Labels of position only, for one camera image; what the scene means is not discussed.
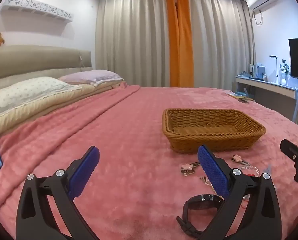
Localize beige quilt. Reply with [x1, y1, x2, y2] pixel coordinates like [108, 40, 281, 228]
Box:
[0, 81, 126, 136]

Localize lilac pillow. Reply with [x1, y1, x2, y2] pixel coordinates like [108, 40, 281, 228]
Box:
[59, 69, 124, 86]

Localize white desk lamp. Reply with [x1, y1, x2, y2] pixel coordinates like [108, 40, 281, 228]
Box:
[269, 55, 279, 84]

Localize clear bead bracelet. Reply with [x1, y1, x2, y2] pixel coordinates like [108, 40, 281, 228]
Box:
[238, 165, 261, 178]

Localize pink star hair clip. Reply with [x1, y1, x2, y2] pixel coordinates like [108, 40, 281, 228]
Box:
[180, 161, 200, 177]
[231, 154, 251, 166]

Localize black square pendant earring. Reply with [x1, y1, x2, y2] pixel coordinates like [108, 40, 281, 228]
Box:
[200, 176, 212, 186]

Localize floral white pillow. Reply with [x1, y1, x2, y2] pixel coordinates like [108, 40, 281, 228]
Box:
[0, 76, 82, 115]

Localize beige upholstered headboard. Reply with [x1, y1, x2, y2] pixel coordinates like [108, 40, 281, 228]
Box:
[0, 45, 93, 89]

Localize white vase with plant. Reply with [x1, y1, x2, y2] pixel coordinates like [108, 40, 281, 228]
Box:
[279, 59, 290, 86]

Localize pink bed blanket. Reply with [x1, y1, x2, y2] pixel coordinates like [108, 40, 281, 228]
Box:
[0, 86, 298, 239]

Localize brown wicker basket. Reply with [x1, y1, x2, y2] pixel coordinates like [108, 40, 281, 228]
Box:
[162, 108, 266, 154]

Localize white desk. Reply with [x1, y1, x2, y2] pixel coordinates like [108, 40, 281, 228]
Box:
[236, 76, 297, 120]

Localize orange curtain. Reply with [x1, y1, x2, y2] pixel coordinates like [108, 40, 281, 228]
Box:
[166, 0, 194, 87]

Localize black wristwatch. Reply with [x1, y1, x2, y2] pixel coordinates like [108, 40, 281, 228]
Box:
[176, 194, 225, 239]

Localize books on desk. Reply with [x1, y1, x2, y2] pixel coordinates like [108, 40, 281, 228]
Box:
[249, 63, 267, 81]

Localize grey curtains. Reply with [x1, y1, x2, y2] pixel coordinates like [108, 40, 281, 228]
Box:
[95, 0, 255, 89]

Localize booklets on bed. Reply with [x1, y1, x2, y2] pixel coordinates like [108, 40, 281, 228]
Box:
[226, 92, 255, 103]

